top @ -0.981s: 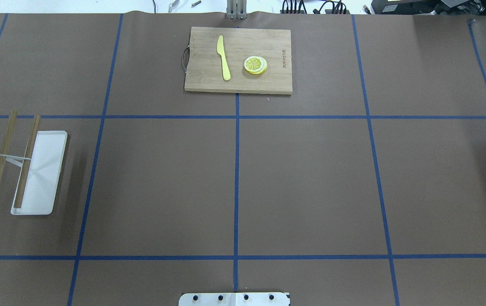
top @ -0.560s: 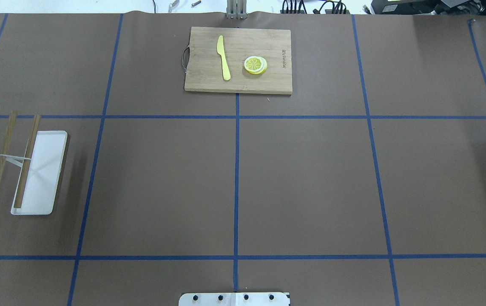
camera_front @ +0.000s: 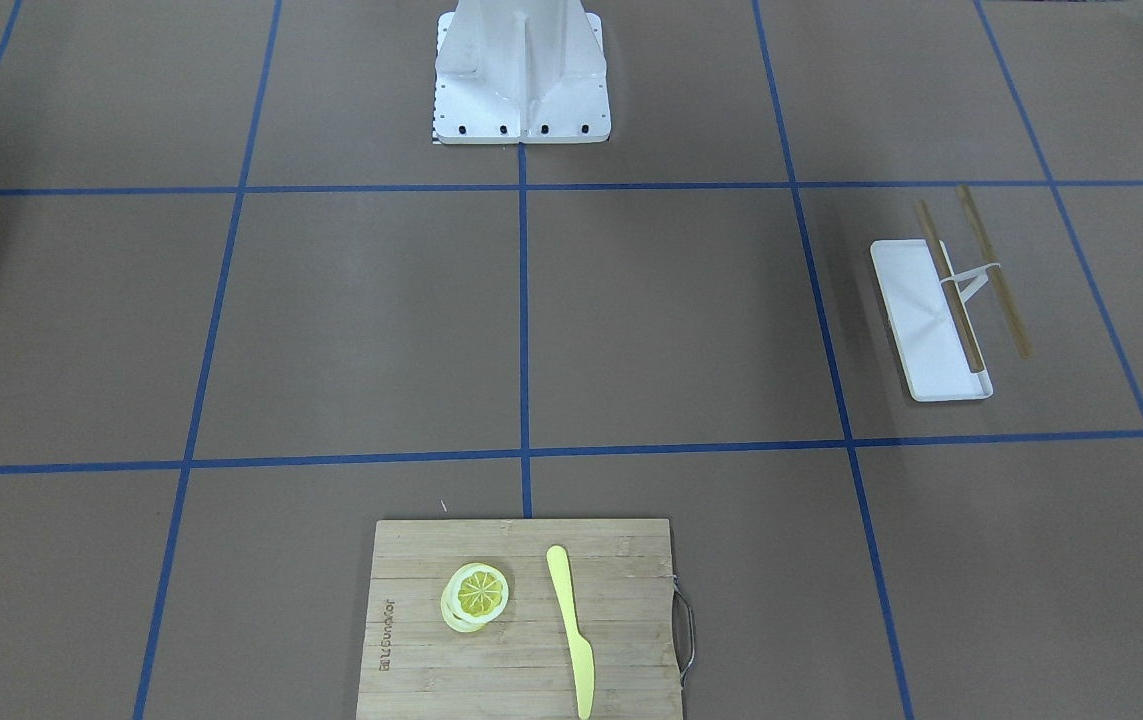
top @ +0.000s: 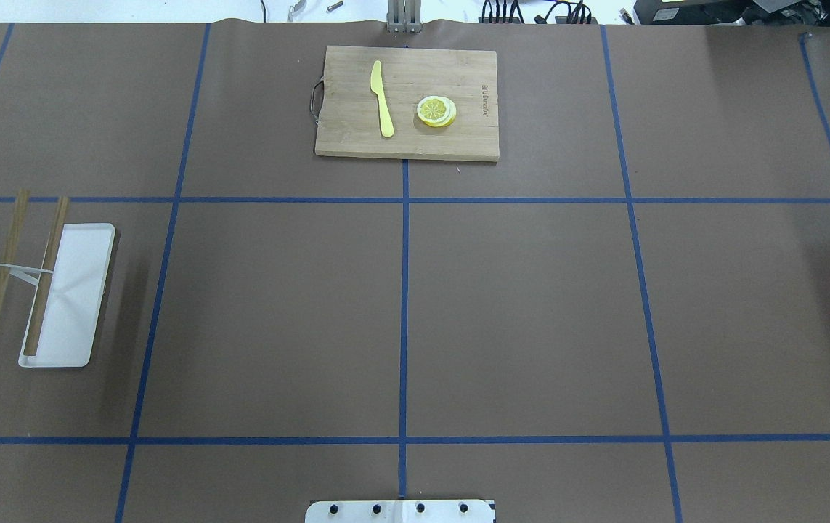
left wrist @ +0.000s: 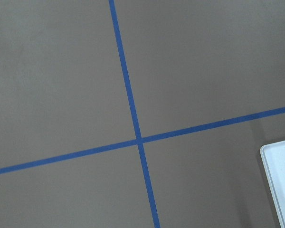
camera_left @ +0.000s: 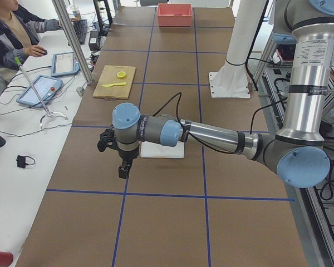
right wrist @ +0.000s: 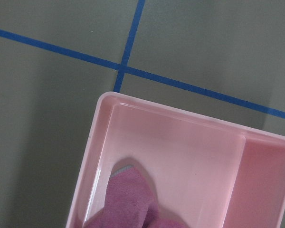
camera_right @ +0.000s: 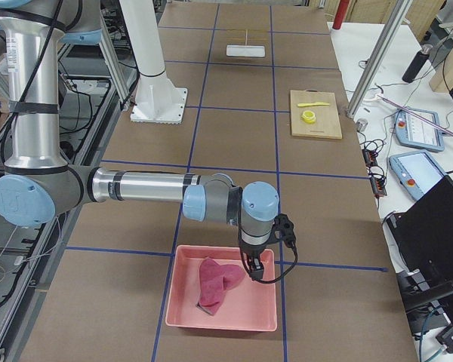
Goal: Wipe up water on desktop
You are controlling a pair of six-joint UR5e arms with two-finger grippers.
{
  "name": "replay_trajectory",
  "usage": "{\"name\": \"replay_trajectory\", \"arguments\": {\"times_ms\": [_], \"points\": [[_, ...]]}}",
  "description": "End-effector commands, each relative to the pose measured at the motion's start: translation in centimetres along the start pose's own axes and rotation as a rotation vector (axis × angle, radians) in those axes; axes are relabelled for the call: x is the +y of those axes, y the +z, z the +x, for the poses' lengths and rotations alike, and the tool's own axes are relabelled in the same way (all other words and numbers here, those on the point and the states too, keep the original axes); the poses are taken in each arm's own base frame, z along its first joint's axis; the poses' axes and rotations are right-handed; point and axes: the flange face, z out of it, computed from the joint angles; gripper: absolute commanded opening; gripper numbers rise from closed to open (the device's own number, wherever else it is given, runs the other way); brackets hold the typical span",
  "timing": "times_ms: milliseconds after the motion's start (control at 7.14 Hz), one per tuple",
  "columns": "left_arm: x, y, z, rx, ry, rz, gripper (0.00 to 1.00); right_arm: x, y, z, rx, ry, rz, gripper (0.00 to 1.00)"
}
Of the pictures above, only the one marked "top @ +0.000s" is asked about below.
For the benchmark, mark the wooden rack bar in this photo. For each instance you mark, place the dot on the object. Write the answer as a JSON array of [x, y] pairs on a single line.
[[12, 240], [44, 285]]

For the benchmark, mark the white rectangular tray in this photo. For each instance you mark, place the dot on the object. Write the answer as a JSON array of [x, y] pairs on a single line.
[[74, 305]]

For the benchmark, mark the bamboo cutting board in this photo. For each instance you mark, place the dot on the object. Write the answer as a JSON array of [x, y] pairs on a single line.
[[347, 124]]

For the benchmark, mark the wooden rack bar inner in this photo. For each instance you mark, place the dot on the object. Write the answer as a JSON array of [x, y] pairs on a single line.
[[44, 285]]

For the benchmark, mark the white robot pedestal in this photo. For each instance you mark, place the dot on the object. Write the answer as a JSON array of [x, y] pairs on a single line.
[[431, 510]]

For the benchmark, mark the wooden rack bar outer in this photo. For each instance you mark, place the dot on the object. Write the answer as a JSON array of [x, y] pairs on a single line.
[[12, 240]]

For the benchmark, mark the yellow lemon slice toy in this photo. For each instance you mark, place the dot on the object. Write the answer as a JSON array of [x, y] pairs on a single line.
[[436, 111]]

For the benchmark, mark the yellow plastic knife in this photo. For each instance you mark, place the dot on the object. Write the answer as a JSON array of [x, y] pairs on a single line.
[[386, 124]]

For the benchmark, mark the aluminium frame post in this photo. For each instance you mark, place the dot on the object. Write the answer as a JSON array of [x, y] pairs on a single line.
[[404, 16]]

